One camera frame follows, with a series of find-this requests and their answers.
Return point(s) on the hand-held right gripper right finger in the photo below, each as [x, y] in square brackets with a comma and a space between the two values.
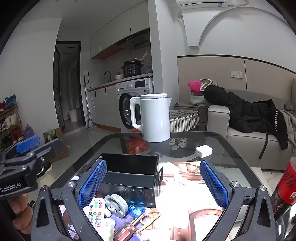
[214, 185]

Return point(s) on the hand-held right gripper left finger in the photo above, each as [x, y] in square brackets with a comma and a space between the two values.
[92, 183]

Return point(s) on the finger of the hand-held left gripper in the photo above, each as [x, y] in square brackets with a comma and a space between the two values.
[27, 143]
[50, 148]

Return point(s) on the round silver plug adapter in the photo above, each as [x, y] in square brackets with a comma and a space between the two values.
[115, 201]

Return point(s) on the white remote control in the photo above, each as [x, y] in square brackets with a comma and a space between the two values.
[96, 213]

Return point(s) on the black cardboard box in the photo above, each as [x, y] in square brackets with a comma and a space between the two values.
[129, 166]

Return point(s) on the red lighter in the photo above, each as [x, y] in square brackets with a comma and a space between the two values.
[124, 231]

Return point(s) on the yellow plastic tool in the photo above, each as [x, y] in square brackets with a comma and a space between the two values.
[145, 216]

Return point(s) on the person's left hand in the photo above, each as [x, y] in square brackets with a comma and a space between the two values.
[19, 206]

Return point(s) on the purple bag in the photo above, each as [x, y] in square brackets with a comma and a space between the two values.
[29, 132]

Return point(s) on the brown cardboard box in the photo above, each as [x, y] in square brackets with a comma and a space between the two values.
[55, 133]

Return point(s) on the printed desk mat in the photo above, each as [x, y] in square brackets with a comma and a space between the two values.
[185, 190]

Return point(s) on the shoe rack with shoes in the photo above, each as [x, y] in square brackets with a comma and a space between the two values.
[9, 118]

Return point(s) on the white cube charger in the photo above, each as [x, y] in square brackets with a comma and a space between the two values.
[203, 151]

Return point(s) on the white bucket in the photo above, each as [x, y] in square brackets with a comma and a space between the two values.
[73, 115]

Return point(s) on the flat mop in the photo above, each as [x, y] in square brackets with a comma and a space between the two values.
[89, 120]

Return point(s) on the beige sofa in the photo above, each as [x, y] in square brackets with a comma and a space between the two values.
[242, 143]

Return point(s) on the black white patterned object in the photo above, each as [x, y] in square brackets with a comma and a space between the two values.
[178, 143]

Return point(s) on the red paper bag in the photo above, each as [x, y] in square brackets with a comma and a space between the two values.
[136, 146]

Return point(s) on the white lower cabinets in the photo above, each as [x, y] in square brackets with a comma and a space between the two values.
[104, 104]

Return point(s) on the white cabinets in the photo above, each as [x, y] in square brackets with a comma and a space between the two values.
[104, 104]
[111, 34]

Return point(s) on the white wicker basket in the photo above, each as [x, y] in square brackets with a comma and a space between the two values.
[185, 121]

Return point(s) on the red label drink bottle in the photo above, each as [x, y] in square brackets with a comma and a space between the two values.
[286, 183]

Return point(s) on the black puffer jacket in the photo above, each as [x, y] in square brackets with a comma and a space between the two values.
[242, 111]

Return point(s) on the white cloth bag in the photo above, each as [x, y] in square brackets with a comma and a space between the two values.
[196, 99]

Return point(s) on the white electric kettle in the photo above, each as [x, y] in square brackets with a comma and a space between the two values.
[155, 120]

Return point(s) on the black kitchen faucet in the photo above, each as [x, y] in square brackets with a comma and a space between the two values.
[108, 74]

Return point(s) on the grey blanket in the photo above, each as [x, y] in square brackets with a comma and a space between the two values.
[289, 122]

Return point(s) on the white bowl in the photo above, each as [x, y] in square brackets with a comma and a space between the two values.
[119, 77]

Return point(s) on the pink knit hat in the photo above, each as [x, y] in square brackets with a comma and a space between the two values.
[194, 86]

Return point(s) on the grey orange patterned item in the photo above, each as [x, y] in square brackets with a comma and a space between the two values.
[208, 83]

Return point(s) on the white washing machine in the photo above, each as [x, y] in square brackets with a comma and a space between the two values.
[138, 87]

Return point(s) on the black pressure cooker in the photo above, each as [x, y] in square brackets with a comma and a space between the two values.
[131, 68]

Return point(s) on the white upper cabinets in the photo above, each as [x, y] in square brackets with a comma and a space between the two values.
[111, 34]

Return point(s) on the range hood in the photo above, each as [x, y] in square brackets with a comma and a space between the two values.
[136, 40]

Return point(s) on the white air conditioner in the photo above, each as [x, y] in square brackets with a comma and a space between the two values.
[201, 3]

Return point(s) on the black frame glass door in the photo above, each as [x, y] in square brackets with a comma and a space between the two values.
[55, 92]

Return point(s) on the white wall switch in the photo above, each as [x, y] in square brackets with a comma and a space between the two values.
[236, 74]

